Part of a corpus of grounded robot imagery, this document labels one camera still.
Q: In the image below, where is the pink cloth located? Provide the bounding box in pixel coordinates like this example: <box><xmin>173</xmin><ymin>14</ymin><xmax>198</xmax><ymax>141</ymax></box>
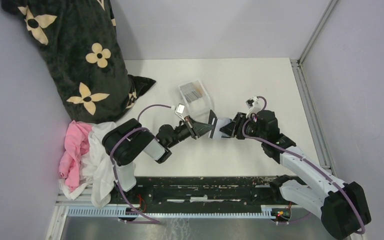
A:
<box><xmin>58</xmin><ymin>120</ymin><xmax>93</xmax><ymax>192</ymax></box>

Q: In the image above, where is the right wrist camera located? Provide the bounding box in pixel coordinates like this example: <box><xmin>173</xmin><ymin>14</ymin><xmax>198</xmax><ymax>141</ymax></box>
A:
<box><xmin>245</xmin><ymin>96</ymin><xmax>263</xmax><ymax>112</ymax></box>

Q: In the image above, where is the stack of grey cards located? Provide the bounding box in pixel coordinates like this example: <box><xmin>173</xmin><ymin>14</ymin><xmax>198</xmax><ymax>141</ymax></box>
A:
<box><xmin>180</xmin><ymin>83</ymin><xmax>203</xmax><ymax>103</ymax></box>

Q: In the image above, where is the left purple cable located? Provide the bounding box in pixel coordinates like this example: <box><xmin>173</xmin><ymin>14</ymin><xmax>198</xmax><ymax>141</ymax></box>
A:
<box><xmin>109</xmin><ymin>103</ymin><xmax>176</xmax><ymax>226</ymax></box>

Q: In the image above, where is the clear plastic card box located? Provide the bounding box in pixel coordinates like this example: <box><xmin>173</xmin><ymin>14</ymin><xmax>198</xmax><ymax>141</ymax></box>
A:
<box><xmin>178</xmin><ymin>78</ymin><xmax>214</xmax><ymax>117</ymax></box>

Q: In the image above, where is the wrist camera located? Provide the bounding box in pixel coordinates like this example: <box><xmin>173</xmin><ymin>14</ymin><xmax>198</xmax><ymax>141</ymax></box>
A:
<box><xmin>245</xmin><ymin>96</ymin><xmax>263</xmax><ymax>112</ymax></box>
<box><xmin>171</xmin><ymin>103</ymin><xmax>186</xmax><ymax>115</ymax></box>

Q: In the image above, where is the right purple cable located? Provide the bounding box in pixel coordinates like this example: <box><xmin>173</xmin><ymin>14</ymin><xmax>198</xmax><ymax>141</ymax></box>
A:
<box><xmin>241</xmin><ymin>95</ymin><xmax>367</xmax><ymax>236</ymax></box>

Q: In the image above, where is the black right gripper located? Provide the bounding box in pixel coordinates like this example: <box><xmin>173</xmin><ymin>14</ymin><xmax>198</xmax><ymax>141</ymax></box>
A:
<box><xmin>219</xmin><ymin>111</ymin><xmax>266</xmax><ymax>143</ymax></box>

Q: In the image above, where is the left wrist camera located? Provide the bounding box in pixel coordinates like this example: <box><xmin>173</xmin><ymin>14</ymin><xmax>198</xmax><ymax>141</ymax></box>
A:
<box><xmin>171</xmin><ymin>103</ymin><xmax>186</xmax><ymax>115</ymax></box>

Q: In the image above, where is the purple cable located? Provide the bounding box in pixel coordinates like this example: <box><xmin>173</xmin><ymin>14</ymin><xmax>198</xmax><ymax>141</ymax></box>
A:
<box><xmin>109</xmin><ymin>103</ymin><xmax>176</xmax><ymax>226</ymax></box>
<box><xmin>241</xmin><ymin>95</ymin><xmax>367</xmax><ymax>236</ymax></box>

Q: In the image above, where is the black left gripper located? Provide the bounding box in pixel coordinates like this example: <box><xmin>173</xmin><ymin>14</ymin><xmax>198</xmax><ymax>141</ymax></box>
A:
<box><xmin>167</xmin><ymin>115</ymin><xmax>215</xmax><ymax>149</ymax></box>

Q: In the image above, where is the slotted cable duct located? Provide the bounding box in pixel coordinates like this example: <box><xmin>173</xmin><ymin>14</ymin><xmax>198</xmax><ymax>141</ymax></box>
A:
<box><xmin>66</xmin><ymin>206</ymin><xmax>274</xmax><ymax>220</ymax></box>

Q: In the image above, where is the aluminium frame rail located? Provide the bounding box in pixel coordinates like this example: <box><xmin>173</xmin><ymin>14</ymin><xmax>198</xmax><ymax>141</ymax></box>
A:
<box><xmin>290</xmin><ymin>0</ymin><xmax>339</xmax><ymax>176</ymax></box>

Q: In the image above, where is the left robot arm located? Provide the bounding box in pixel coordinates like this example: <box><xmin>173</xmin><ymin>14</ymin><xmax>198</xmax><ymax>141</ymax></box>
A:
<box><xmin>101</xmin><ymin>115</ymin><xmax>215</xmax><ymax>204</ymax></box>

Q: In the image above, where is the black floral plush blanket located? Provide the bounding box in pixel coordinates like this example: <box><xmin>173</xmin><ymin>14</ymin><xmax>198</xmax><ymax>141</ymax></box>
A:
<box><xmin>1</xmin><ymin>0</ymin><xmax>156</xmax><ymax>124</ymax></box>

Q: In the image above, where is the white cloth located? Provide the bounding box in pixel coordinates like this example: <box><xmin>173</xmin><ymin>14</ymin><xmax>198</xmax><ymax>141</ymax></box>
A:
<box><xmin>58</xmin><ymin>121</ymin><xmax>117</xmax><ymax>209</ymax></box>

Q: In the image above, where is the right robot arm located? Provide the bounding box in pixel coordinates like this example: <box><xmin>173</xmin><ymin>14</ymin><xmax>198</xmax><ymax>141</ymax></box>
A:
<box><xmin>218</xmin><ymin>110</ymin><xmax>372</xmax><ymax>240</ymax></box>

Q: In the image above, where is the black card holder wallet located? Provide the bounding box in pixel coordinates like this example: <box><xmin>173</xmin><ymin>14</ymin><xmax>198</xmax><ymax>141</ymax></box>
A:
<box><xmin>208</xmin><ymin>110</ymin><xmax>232</xmax><ymax>140</ymax></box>

